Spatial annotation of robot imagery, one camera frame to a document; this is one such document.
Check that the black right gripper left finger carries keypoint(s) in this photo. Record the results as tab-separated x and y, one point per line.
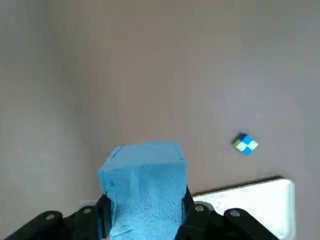
75	225

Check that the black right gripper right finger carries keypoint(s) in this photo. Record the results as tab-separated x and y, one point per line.
212	225

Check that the blue foam block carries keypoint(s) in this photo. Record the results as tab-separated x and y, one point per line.
147	180

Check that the beige tray with bear drawing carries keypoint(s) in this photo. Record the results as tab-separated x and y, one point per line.
257	200

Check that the blue green checkered cube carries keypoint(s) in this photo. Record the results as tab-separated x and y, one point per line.
246	144

